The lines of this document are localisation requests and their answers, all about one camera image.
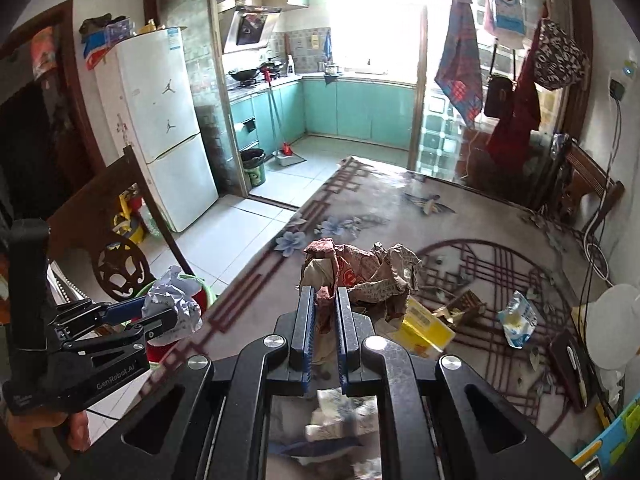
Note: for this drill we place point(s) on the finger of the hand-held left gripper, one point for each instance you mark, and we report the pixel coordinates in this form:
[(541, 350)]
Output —
[(122, 310), (130, 335)]

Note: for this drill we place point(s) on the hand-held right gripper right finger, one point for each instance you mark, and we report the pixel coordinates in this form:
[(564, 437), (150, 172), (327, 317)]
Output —
[(345, 332)]

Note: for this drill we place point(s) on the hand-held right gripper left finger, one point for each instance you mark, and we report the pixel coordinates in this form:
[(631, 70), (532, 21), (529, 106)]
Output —
[(305, 332)]

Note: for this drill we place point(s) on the white paper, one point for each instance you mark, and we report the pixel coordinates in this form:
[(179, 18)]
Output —
[(172, 300)]

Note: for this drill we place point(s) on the red-brown paper bag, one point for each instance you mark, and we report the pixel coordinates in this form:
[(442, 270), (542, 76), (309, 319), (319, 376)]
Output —
[(370, 275)]

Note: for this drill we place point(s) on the yellow cardboard box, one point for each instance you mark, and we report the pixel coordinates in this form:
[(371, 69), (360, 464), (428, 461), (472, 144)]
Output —
[(425, 330)]

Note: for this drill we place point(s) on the red bucket with green rim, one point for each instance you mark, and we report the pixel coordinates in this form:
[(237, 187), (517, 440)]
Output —
[(204, 299)]

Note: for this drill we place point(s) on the small barcode package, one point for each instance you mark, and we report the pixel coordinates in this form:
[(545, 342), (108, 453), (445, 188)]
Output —
[(462, 307)]

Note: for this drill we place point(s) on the dark trash bin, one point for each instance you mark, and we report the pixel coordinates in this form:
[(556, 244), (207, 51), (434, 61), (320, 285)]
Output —
[(252, 165)]

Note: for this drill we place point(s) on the person's left hand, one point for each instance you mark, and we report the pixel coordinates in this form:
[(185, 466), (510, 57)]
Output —
[(77, 427)]

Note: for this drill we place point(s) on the white blue tissue pack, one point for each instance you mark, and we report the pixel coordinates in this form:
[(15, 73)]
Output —
[(340, 415)]

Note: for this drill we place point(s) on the yellow toy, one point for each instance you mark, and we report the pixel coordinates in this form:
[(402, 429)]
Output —
[(125, 222)]

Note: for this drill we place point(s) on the carved wooden chair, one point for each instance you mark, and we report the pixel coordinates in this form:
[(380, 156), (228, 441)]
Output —
[(75, 225)]

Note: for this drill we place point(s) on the white blue plastic packet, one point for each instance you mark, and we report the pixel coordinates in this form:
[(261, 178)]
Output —
[(517, 320)]

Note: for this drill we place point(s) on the grey dustpan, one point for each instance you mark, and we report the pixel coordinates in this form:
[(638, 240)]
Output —
[(290, 159)]

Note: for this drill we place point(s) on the white refrigerator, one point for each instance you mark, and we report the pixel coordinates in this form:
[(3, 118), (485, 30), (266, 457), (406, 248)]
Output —
[(155, 125)]

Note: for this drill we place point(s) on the red broom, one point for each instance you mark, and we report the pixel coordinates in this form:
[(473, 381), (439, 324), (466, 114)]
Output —
[(274, 110)]

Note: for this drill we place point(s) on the teal kitchen base cabinets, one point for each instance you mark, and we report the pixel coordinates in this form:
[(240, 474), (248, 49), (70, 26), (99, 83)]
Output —
[(360, 107)]

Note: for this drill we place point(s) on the black notebook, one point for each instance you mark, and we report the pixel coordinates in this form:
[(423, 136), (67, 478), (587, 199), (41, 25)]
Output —
[(570, 367)]

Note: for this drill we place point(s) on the blue red plastic bag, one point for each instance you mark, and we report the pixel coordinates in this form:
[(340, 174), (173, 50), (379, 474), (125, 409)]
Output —
[(102, 47)]

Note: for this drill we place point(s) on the black wok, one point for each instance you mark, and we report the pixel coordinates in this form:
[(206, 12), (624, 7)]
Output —
[(245, 76)]

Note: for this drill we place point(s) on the steel pot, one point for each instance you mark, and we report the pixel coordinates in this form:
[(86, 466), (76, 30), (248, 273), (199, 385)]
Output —
[(331, 68)]

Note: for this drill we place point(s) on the white bottle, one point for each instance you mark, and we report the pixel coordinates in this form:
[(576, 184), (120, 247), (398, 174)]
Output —
[(289, 66)]

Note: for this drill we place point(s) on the white round fan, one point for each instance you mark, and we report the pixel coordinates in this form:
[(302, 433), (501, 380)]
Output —
[(615, 327)]

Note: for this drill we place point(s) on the red hanging garment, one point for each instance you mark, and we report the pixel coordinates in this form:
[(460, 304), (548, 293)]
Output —
[(520, 120)]

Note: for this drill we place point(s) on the black hanging bag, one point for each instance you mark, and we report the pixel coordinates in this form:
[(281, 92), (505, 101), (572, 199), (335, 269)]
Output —
[(499, 95)]

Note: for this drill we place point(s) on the dark wooden chair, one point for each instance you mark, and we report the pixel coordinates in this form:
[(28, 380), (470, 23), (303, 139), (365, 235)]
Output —
[(585, 180)]

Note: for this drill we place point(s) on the plaid hanging cloth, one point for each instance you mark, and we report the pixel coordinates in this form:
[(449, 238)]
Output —
[(457, 65)]

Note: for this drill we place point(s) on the steel range hood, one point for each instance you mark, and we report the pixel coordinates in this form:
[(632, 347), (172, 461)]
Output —
[(250, 30)]

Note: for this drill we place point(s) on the black white patterned bag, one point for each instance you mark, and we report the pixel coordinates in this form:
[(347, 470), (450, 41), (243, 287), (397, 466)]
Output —
[(560, 55)]

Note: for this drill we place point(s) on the blue white hanging bag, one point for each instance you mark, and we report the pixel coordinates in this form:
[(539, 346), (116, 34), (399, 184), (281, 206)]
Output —
[(507, 7)]

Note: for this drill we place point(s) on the wall charger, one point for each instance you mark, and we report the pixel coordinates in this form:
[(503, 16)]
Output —
[(619, 85)]

